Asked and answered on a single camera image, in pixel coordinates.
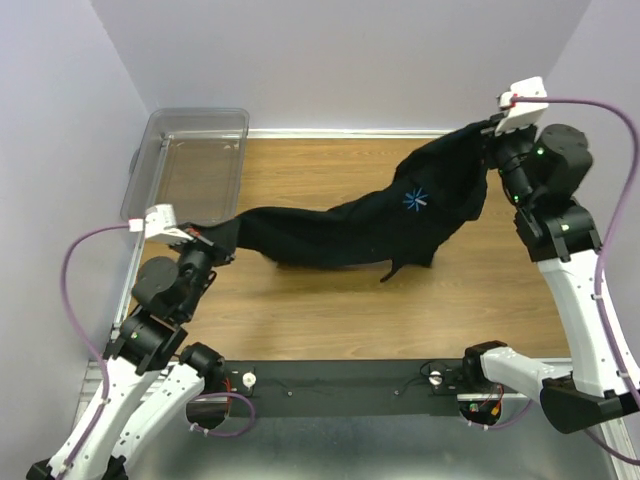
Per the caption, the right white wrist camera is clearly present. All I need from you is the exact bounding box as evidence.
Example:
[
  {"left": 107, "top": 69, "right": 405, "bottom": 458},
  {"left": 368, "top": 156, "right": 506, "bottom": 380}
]
[{"left": 495, "top": 76, "right": 549, "bottom": 136}]

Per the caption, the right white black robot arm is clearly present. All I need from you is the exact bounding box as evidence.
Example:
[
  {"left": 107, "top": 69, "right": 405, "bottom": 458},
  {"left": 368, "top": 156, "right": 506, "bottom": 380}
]
[{"left": 459, "top": 124, "right": 639, "bottom": 434}]

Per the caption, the clear plastic bin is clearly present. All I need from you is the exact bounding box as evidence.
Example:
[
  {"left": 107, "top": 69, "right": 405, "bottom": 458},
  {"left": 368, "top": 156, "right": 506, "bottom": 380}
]
[{"left": 120, "top": 107, "right": 249, "bottom": 225}]

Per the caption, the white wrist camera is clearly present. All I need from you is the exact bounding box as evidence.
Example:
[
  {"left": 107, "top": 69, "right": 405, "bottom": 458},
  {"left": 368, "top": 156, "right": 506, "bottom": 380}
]
[
  {"left": 495, "top": 76, "right": 549, "bottom": 136},
  {"left": 127, "top": 204, "right": 193, "bottom": 246}
]

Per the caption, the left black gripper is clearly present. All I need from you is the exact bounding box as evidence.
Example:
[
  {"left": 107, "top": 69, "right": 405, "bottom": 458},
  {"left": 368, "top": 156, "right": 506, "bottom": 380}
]
[{"left": 168, "top": 217, "right": 242, "bottom": 319}]

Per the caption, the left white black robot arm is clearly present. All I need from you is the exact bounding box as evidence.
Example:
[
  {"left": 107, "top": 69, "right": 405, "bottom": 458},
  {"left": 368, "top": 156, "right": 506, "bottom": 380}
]
[{"left": 26, "top": 239, "right": 233, "bottom": 479}]

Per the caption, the black t shirt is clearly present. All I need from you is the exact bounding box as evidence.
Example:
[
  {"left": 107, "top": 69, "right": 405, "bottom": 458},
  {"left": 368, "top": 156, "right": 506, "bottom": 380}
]
[{"left": 212, "top": 120, "right": 494, "bottom": 284}]

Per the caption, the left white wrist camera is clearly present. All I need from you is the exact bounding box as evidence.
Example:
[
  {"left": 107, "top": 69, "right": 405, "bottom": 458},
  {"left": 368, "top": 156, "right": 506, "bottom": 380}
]
[{"left": 127, "top": 204, "right": 193, "bottom": 246}]

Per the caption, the aluminium frame rail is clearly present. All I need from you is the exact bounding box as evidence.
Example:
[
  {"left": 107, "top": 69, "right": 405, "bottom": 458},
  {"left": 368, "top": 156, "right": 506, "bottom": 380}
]
[{"left": 82, "top": 355, "right": 640, "bottom": 480}]

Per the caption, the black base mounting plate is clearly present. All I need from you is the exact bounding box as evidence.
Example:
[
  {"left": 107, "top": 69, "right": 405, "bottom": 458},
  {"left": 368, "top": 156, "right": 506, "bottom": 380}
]
[{"left": 219, "top": 358, "right": 506, "bottom": 419}]

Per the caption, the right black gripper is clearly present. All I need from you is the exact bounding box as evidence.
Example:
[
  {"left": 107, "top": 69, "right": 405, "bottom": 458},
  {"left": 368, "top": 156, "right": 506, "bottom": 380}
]
[{"left": 480, "top": 111, "right": 537, "bottom": 209}]

